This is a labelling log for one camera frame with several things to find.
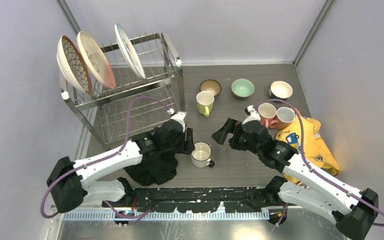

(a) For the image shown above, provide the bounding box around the yellow cartoon cloth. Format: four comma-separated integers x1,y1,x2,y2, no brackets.
275,116,342,176

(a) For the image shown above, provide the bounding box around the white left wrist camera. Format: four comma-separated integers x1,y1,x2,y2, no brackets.
167,108,187,131

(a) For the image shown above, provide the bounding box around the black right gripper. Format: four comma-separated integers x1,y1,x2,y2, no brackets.
211,117,261,156

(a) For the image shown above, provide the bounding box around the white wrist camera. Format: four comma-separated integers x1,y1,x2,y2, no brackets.
167,108,187,131
242,105,261,125

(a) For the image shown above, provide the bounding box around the dark blue bowl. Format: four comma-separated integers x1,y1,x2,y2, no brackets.
268,80,294,101

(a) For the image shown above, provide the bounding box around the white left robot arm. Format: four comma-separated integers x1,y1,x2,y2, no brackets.
45,119,195,213

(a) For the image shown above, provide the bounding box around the mint green bowl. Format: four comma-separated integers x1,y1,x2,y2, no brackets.
230,78,255,99

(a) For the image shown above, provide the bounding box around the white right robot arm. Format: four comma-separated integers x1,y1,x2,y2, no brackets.
211,118,379,240

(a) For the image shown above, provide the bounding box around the watermelon pattern plate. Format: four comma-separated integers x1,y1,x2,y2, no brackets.
114,23,146,80

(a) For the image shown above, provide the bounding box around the brown bowl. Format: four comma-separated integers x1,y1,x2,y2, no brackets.
199,79,222,97

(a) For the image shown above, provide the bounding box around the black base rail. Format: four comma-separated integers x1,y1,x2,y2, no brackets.
110,186,284,213

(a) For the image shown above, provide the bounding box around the flower pattern brown-rim plate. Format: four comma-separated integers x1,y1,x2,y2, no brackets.
56,35,92,95

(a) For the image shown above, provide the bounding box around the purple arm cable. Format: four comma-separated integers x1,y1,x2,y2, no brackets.
39,96,175,226
251,98,384,228

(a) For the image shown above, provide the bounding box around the pink and cream plate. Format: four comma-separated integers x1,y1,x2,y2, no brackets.
76,30,116,89

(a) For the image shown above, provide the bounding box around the black cloth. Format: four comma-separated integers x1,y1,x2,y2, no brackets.
124,133,178,186

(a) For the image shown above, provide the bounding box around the metal dish rack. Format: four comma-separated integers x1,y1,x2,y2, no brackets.
59,32,186,156

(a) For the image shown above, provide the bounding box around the light green mug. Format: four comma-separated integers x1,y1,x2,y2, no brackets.
196,91,215,117

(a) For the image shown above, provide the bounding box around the white ribbed mug black handle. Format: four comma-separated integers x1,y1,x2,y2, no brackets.
190,141,215,168

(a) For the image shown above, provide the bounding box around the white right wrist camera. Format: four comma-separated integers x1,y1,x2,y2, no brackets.
242,105,261,125

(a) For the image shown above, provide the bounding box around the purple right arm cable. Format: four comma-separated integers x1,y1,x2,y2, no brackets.
251,98,384,228

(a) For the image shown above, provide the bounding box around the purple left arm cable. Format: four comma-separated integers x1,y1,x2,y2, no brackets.
39,96,175,226

